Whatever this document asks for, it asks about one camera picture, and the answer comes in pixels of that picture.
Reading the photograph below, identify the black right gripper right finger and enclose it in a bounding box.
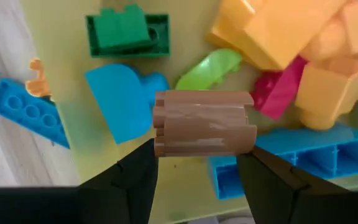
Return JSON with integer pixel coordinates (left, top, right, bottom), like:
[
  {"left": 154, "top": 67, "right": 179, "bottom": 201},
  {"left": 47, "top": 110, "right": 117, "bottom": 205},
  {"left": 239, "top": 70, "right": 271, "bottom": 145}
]
[{"left": 236, "top": 145, "right": 358, "bottom": 224}]

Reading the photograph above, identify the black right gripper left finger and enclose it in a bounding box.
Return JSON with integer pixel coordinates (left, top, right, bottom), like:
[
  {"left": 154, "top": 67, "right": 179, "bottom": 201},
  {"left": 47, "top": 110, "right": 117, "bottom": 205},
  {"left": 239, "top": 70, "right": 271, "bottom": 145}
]
[{"left": 0, "top": 138, "right": 160, "bottom": 224}]

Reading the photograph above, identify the large blue toy block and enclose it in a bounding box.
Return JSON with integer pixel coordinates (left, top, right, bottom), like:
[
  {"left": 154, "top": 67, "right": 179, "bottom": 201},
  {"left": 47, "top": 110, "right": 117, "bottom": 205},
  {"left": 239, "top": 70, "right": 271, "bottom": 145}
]
[{"left": 208, "top": 123, "right": 358, "bottom": 200}]

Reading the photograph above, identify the small blue toy piece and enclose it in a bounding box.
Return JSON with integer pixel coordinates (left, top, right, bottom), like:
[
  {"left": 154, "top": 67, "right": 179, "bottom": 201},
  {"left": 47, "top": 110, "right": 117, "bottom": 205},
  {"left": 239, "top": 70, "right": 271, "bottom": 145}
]
[{"left": 84, "top": 63, "right": 170, "bottom": 146}]

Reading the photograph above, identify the red toy block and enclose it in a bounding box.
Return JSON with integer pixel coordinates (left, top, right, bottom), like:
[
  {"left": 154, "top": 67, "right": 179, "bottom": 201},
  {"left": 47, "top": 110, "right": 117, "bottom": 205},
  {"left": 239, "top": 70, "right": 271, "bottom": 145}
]
[{"left": 249, "top": 55, "right": 310, "bottom": 121}]

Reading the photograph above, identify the brown toy block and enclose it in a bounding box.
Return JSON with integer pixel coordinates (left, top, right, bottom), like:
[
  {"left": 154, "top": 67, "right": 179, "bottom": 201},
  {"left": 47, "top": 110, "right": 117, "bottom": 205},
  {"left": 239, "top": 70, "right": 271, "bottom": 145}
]
[{"left": 152, "top": 89, "right": 258, "bottom": 158}]

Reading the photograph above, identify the small orange toy block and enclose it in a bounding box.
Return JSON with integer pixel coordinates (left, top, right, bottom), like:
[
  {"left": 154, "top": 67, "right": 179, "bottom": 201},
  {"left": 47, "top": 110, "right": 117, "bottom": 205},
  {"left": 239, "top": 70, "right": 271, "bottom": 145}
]
[{"left": 25, "top": 58, "right": 53, "bottom": 98}]

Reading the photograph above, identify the lime green toy block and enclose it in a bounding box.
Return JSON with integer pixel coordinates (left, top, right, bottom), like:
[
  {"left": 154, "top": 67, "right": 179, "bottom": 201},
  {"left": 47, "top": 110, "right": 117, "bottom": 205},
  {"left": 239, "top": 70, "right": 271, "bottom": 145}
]
[{"left": 175, "top": 48, "right": 244, "bottom": 91}]

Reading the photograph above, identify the dark green toy block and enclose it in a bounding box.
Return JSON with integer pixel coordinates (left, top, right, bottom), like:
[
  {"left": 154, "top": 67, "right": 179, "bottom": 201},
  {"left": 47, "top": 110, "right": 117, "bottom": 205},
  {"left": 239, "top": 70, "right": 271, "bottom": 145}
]
[{"left": 85, "top": 3, "right": 171, "bottom": 59}]

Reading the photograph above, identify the long blue flat block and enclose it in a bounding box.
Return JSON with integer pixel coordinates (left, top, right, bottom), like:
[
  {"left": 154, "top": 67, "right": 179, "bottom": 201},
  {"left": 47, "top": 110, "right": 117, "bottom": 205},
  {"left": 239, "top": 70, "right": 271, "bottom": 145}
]
[{"left": 0, "top": 77, "right": 71, "bottom": 150}]

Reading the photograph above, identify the yellow translucent tray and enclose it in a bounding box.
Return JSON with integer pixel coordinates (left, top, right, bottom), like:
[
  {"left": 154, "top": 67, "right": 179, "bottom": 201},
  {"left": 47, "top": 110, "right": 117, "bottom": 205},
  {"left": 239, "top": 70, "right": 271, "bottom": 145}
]
[{"left": 20, "top": 0, "right": 358, "bottom": 224}]

